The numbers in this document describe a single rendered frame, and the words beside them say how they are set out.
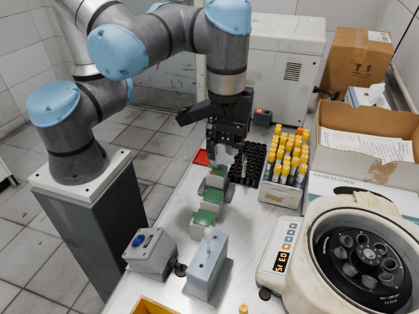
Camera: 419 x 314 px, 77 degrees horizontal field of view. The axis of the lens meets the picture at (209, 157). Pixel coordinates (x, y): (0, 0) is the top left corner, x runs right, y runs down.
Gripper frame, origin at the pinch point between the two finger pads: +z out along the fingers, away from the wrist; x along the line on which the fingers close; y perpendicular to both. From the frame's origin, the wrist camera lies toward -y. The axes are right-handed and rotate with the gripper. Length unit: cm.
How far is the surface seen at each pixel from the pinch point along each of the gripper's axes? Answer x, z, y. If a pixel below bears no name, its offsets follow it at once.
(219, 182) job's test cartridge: -2.0, 4.2, 2.0
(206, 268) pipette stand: -26.0, -0.1, 6.9
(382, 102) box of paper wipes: 55, 4, 47
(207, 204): -9.4, 4.3, 1.6
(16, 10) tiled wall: 140, 8, -223
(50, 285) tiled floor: -15, 97, -84
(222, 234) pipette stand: -18.7, -0.1, 7.7
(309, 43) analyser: 37.8, -18.7, 16.4
